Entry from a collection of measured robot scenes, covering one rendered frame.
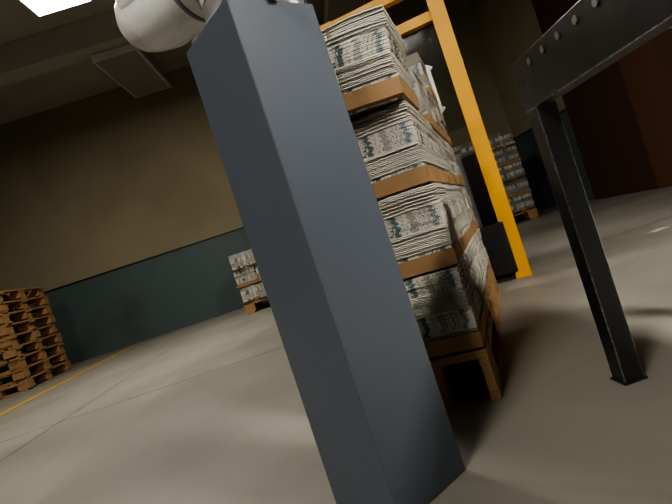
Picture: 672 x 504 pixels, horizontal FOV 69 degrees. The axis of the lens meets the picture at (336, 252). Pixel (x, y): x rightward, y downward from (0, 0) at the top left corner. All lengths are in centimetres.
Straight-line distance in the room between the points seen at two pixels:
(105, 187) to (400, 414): 845
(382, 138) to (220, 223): 730
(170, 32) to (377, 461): 99
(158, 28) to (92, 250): 808
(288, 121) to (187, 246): 776
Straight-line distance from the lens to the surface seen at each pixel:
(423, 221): 131
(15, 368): 742
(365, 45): 135
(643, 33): 95
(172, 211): 874
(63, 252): 940
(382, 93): 131
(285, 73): 97
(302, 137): 93
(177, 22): 120
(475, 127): 301
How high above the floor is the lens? 52
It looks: 1 degrees down
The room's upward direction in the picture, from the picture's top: 18 degrees counter-clockwise
